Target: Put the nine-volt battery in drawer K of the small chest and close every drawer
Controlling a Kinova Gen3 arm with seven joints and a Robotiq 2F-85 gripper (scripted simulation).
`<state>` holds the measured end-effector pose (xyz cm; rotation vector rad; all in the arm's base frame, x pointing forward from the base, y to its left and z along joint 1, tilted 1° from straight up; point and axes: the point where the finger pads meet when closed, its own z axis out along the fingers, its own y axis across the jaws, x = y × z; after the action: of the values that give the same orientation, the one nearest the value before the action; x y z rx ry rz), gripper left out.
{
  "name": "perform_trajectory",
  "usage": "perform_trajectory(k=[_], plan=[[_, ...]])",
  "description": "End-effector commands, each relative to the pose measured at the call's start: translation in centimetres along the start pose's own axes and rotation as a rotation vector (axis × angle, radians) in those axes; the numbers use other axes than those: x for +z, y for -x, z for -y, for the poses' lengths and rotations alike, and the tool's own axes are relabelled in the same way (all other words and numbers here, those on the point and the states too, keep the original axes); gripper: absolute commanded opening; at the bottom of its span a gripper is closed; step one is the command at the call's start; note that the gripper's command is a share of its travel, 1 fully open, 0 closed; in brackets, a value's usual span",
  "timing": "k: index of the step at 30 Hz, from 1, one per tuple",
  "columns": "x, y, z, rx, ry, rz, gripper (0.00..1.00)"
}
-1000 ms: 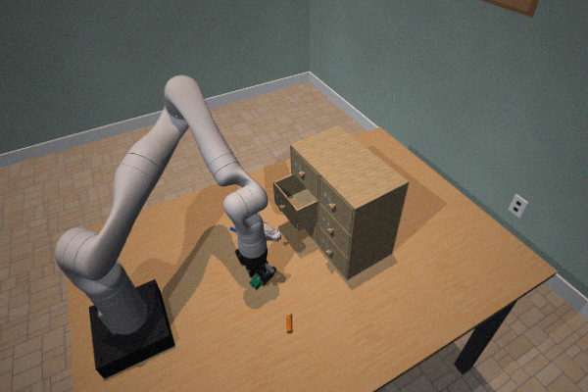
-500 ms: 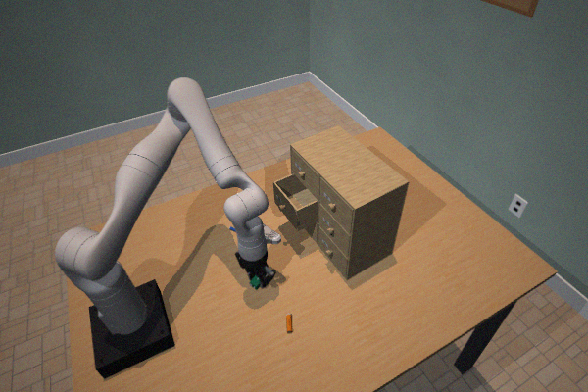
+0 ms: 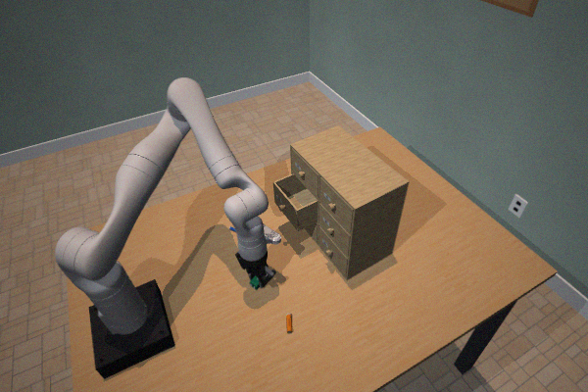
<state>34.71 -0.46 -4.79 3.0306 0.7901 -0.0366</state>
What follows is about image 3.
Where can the green battery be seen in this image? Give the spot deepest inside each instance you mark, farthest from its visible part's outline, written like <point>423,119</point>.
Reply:
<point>255,283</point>

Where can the wooden chest of drawers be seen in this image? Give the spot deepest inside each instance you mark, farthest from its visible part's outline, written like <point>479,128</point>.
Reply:
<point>373,189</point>

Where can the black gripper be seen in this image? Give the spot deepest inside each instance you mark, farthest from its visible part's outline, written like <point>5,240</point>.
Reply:
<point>263,273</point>

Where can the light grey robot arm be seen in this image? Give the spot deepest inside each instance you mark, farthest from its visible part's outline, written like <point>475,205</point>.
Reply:
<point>85,255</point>

